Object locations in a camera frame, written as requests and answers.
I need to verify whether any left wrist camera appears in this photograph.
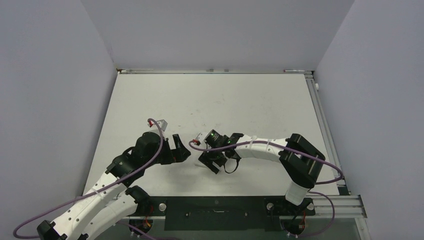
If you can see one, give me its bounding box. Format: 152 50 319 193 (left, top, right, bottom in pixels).
147 118 168 132

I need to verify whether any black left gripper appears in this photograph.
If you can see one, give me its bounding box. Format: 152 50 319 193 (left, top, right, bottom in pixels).
143 134 190 168

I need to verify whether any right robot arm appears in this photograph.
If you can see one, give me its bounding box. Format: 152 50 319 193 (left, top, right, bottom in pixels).
193 129 326 214

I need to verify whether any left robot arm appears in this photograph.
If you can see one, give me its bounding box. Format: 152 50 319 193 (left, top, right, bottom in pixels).
36 130 191 240

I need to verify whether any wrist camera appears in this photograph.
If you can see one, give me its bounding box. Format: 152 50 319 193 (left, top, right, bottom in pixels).
193 132 208 146
147 118 168 132

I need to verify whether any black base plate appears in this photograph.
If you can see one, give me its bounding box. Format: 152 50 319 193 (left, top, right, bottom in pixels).
131 195 316 232

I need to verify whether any white remote control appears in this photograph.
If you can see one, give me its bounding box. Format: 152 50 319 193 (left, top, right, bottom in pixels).
194 162 208 169

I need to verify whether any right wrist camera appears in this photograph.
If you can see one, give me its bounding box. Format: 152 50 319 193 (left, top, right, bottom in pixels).
193 132 208 146

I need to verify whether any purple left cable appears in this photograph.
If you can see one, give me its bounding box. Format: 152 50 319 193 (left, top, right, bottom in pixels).
13 118 166 240

